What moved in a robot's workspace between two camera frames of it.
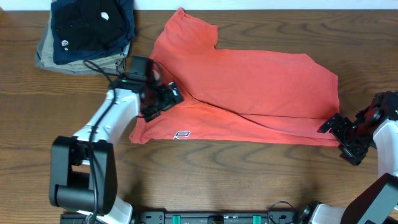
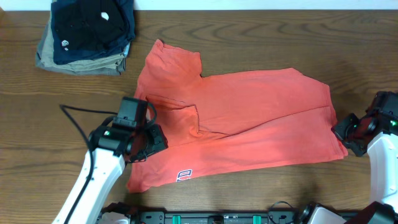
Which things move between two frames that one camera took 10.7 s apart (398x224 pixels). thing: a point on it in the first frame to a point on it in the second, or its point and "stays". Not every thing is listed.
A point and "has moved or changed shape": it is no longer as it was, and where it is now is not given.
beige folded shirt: (115, 63) stays
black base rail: (216, 218) stays
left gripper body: (162, 99) to (150, 141)
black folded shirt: (88, 25) stays
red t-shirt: (198, 91) has moved or changed shape
